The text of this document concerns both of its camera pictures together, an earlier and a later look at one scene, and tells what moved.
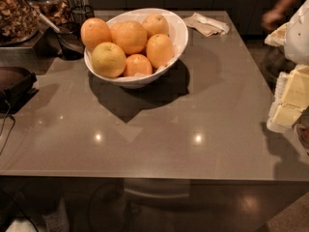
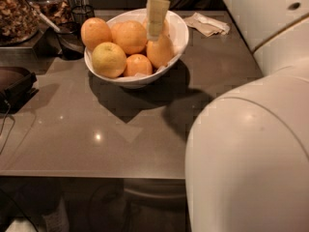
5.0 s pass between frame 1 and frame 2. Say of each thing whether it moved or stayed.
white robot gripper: moved
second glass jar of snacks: stayed
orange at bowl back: stayed
